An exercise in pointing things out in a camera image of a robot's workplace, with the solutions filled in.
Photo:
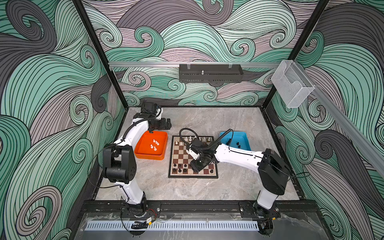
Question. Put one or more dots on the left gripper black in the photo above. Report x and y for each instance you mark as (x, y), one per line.
(168, 124)

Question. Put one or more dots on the blue plastic tray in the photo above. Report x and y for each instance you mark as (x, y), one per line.
(240, 139)

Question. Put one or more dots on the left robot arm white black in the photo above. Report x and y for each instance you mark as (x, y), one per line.
(119, 161)

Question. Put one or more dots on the aluminium rail back wall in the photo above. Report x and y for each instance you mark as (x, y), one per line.
(141, 64)

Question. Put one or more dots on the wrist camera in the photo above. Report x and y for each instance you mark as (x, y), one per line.
(194, 153)
(149, 107)

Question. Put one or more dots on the folding chess board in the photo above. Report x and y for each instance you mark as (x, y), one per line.
(179, 167)

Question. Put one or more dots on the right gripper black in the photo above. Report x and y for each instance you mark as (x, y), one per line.
(195, 167)

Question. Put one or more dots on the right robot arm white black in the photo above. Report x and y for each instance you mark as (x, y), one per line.
(272, 169)

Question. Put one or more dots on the white slotted cable duct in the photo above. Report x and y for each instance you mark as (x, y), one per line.
(175, 226)

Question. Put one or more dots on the aluminium rail right wall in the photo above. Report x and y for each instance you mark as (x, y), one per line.
(331, 96)

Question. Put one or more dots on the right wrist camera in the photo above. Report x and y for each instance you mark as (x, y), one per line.
(194, 153)

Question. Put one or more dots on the orange plastic tray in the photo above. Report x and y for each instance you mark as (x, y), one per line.
(143, 148)

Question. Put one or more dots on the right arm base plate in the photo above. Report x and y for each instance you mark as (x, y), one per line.
(250, 209)

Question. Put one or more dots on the black perforated wall tray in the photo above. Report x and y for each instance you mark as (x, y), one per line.
(210, 73)

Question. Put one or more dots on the aluminium rail wall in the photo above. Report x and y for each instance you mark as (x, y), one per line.
(331, 96)
(141, 64)

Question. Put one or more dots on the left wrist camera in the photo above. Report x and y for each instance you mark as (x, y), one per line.
(149, 107)

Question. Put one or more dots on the clear plastic wall holder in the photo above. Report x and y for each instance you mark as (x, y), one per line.
(292, 83)

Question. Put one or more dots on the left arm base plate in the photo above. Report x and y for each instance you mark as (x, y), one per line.
(141, 211)

